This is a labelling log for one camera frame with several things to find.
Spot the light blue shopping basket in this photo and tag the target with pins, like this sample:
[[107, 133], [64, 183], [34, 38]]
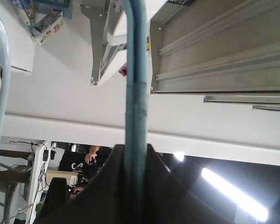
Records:
[[131, 209]]

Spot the white store shelving unit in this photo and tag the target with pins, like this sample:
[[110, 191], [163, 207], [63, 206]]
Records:
[[211, 47]]

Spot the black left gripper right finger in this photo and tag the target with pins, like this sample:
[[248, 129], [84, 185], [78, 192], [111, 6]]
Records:
[[168, 202]]

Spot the person in black shirt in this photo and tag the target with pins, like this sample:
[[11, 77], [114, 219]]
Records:
[[85, 165]]

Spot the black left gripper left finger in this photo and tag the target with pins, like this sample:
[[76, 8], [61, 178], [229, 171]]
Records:
[[99, 203]]

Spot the white office desk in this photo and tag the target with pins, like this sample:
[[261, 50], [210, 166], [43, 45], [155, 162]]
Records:
[[37, 181]]

